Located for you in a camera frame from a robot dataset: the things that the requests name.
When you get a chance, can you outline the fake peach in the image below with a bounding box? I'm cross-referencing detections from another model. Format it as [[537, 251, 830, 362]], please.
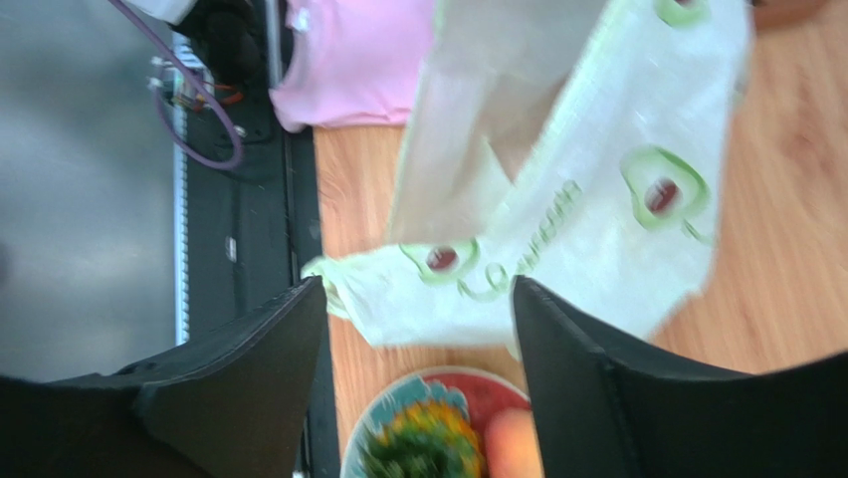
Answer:
[[485, 408, 544, 478]]

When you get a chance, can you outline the fake pineapple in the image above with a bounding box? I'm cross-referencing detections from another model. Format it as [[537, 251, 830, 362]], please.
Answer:
[[360, 399, 486, 478]]

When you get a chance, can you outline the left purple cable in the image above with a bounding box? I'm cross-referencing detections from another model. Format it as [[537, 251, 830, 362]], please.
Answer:
[[106, 0, 245, 172]]

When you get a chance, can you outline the red teal floral plate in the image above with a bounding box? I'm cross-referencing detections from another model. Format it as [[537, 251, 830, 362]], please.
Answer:
[[340, 366, 530, 477]]

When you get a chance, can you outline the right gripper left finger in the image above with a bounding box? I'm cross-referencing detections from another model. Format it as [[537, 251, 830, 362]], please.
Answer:
[[1, 278, 327, 477]]

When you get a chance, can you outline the avocado print plastic bag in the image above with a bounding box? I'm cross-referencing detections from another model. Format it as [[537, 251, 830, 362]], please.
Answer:
[[304, 1, 752, 348]]

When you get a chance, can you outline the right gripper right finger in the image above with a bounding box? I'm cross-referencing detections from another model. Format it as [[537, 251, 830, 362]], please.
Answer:
[[512, 277, 847, 477]]

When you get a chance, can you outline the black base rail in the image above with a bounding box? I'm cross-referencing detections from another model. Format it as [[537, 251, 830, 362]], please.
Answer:
[[168, 0, 342, 478]]

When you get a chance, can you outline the pink folded cloth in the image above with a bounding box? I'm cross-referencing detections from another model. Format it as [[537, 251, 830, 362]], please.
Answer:
[[270, 0, 435, 132]]

